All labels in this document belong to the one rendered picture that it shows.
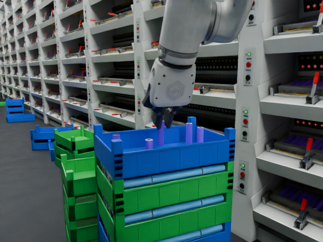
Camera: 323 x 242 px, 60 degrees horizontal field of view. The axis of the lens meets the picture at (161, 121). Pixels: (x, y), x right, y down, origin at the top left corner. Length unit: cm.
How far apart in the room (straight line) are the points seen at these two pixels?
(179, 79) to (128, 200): 28
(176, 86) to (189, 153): 15
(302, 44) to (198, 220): 56
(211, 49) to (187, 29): 57
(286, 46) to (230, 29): 39
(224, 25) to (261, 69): 43
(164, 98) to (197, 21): 18
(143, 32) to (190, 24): 96
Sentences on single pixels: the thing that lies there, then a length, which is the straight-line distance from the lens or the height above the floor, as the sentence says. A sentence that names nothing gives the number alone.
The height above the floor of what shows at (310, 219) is 15.
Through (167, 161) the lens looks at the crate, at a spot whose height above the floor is 42.
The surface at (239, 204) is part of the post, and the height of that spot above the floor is 13.
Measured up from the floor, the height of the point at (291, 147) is 37.
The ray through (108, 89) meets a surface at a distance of 187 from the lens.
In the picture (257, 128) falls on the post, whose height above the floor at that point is 42.
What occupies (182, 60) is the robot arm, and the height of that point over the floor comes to 64.
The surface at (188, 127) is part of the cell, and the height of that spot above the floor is 45.
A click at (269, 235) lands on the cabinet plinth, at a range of 114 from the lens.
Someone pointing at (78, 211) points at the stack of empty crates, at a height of 19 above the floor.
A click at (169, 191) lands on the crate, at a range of 64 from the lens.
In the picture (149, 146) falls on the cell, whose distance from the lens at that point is 61.
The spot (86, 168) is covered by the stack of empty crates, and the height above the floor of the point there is 25.
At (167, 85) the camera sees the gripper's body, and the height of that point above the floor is 59.
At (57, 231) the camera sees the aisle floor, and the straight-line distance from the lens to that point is 124.
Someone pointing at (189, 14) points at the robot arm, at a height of 72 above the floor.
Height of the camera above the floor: 62
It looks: 10 degrees down
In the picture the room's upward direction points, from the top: straight up
